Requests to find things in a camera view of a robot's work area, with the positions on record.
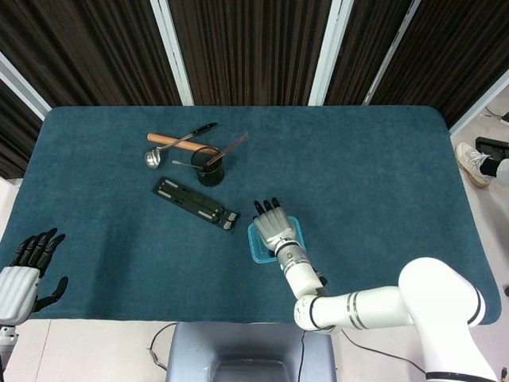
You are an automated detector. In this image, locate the wooden rolling pin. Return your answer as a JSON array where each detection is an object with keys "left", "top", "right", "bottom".
[{"left": 146, "top": 132, "right": 220, "bottom": 154}]

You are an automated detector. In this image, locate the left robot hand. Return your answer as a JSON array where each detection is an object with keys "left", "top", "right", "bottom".
[{"left": 0, "top": 227, "right": 69, "bottom": 323}]

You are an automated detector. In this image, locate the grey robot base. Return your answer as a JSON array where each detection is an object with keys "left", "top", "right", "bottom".
[{"left": 165, "top": 321, "right": 338, "bottom": 382}]

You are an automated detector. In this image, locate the teal tablecloth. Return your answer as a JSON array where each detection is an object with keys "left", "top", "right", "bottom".
[{"left": 0, "top": 105, "right": 502, "bottom": 325}]

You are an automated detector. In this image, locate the thin black floor cable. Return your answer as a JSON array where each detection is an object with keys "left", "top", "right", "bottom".
[{"left": 148, "top": 322, "right": 177, "bottom": 372}]

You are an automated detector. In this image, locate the long black floor cable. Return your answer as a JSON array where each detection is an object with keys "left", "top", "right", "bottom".
[{"left": 341, "top": 332, "right": 425, "bottom": 375}]

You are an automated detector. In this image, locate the reddish brown chopstick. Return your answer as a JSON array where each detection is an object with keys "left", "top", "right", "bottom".
[
  {"left": 207, "top": 134, "right": 250, "bottom": 167},
  {"left": 206, "top": 133, "right": 250, "bottom": 166}
]

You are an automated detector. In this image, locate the black flat folding stand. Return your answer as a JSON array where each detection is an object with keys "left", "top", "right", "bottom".
[{"left": 151, "top": 176, "right": 241, "bottom": 233}]

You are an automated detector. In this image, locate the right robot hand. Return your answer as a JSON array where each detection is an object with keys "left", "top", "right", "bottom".
[{"left": 252, "top": 196, "right": 299, "bottom": 255}]

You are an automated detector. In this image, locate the dark brown folding screen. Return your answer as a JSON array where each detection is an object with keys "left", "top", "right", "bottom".
[{"left": 0, "top": 0, "right": 509, "bottom": 180}]

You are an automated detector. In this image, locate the white sneaker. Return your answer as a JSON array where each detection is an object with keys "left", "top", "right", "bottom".
[{"left": 455, "top": 142, "right": 492, "bottom": 189}]

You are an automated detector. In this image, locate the black mesh pen holder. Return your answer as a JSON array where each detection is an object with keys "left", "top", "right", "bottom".
[{"left": 190, "top": 146, "right": 226, "bottom": 188}]

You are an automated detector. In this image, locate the blue plastic lid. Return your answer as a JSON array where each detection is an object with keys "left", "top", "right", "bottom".
[{"left": 247, "top": 216, "right": 308, "bottom": 264}]

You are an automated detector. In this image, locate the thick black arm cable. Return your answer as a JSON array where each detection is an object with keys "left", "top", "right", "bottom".
[{"left": 299, "top": 329, "right": 308, "bottom": 382}]

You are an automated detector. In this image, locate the metal ladle black handle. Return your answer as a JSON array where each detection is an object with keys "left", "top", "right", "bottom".
[{"left": 143, "top": 122, "right": 219, "bottom": 169}]

